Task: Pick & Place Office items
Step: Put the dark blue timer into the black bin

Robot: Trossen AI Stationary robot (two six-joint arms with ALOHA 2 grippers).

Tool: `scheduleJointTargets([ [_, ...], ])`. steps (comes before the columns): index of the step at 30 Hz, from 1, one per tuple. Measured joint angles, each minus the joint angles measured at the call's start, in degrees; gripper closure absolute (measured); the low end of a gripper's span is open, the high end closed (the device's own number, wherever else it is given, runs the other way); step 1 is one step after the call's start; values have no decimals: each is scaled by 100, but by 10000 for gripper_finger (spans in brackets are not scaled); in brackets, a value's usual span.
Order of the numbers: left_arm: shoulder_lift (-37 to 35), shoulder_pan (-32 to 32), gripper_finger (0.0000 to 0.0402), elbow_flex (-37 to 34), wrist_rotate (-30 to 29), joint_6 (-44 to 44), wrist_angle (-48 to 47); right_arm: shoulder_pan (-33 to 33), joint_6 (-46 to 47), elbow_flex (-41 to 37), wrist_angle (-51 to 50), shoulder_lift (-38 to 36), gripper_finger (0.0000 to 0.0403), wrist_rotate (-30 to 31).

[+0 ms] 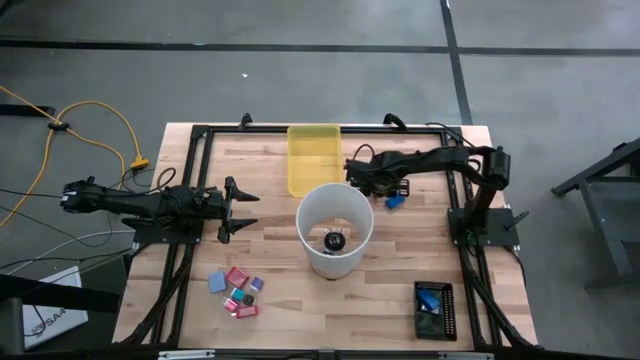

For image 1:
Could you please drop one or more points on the pink charger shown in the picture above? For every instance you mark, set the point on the pink charger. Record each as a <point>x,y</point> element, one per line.
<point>230,304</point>

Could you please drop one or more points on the black aluminium table frame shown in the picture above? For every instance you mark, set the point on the black aluminium table frame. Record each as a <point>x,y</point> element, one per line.
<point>250,129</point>

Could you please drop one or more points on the teal charger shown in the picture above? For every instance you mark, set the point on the teal charger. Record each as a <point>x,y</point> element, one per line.
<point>237,295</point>

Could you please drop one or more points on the black metal stand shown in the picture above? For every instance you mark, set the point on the black metal stand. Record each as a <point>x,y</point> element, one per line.
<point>25,110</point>

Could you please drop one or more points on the yellow translucent plastic bin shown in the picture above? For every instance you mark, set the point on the yellow translucent plastic bin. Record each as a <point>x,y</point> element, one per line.
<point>315,160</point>

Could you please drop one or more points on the red box charger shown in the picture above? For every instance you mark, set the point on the red box charger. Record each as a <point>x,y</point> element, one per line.
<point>237,276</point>

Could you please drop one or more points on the black mesh basket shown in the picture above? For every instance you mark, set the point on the black mesh basket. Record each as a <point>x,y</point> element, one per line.
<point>450,310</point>

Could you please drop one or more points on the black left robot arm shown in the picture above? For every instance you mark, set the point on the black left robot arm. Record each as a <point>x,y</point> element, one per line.
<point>140,204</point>

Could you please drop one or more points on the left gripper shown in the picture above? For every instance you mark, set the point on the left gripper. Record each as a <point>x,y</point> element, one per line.
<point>215,205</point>

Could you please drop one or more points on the purple white charger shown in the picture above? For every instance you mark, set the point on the purple white charger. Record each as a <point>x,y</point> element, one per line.
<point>256,284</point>

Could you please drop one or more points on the black flat beam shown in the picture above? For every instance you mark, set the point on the black flat beam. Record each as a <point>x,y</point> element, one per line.
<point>60,296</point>

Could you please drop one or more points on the black metal side table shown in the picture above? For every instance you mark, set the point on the black metal side table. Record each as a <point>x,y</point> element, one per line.
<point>595,170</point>

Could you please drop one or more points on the blue rectangular block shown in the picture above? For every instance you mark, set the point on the blue rectangular block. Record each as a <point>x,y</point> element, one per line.
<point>429,300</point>
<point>395,202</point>

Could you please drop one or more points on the red multi-port USB charger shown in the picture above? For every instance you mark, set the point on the red multi-port USB charger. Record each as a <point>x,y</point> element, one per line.
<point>246,311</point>

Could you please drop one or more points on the black white plug charger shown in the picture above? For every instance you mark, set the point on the black white plug charger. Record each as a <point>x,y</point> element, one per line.
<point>248,300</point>

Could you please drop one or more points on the grey upright post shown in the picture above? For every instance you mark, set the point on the grey upright post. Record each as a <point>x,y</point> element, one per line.
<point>11,325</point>

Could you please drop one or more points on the light blue charger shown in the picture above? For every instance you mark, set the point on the light blue charger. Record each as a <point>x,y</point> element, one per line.
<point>216,282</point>

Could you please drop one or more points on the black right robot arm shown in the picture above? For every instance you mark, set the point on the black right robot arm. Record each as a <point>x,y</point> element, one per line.
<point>440,157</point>

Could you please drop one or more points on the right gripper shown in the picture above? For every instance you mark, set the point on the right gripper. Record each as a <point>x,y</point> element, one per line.
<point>370,175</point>

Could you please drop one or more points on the silver metal bracket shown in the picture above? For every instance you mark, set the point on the silver metal bracket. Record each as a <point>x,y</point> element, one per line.
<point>465,356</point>
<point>185,354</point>

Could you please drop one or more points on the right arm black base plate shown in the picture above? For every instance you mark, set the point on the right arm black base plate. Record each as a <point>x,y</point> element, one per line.
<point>497,231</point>

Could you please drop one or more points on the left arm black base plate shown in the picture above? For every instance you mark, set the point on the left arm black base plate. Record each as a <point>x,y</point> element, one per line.
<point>150,235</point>

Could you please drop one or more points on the white cardboard box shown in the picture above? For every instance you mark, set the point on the white cardboard box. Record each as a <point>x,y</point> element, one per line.
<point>70,322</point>

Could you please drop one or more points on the white shade wooden table lamp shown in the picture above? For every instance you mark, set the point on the white shade wooden table lamp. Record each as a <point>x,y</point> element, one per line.
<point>345,200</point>

